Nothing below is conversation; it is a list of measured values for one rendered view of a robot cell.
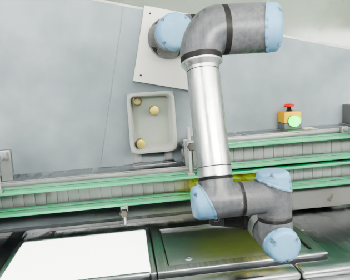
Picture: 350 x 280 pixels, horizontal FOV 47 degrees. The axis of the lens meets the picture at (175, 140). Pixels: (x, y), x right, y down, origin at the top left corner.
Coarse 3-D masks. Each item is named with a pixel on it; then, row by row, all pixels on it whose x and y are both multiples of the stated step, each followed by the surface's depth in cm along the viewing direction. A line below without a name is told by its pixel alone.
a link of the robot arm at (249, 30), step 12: (228, 12) 89; (240, 12) 89; (252, 12) 89; (264, 12) 89; (276, 12) 90; (228, 24) 88; (240, 24) 88; (252, 24) 89; (264, 24) 89; (276, 24) 89; (228, 36) 89; (240, 36) 89; (252, 36) 90; (264, 36) 90; (276, 36) 90; (228, 48) 91; (240, 48) 92; (252, 48) 92; (264, 48) 93; (276, 48) 94
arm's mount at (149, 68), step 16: (144, 16) 148; (160, 16) 148; (144, 32) 149; (144, 48) 149; (144, 64) 150; (160, 64) 151; (176, 64) 152; (144, 80) 151; (160, 80) 152; (176, 80) 152
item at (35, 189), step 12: (240, 168) 146; (252, 168) 144; (288, 168) 142; (300, 168) 143; (96, 180) 141; (108, 180) 141; (120, 180) 140; (132, 180) 138; (144, 180) 137; (156, 180) 137; (168, 180) 138; (12, 192) 132; (24, 192) 132; (36, 192) 133
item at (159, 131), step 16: (128, 96) 145; (144, 96) 149; (160, 96) 153; (128, 112) 145; (144, 112) 153; (160, 112) 154; (144, 128) 154; (160, 128) 155; (160, 144) 155; (176, 144) 149
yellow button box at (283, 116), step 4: (280, 112) 158; (284, 112) 154; (288, 112) 154; (292, 112) 155; (296, 112) 155; (300, 112) 155; (280, 116) 158; (284, 116) 154; (288, 116) 155; (300, 116) 155; (280, 120) 159; (284, 120) 155; (280, 124) 159; (284, 124) 155; (288, 124) 155; (300, 124) 156; (280, 128) 160; (284, 128) 155; (288, 128) 155; (292, 128) 155; (296, 128) 156; (300, 128) 156
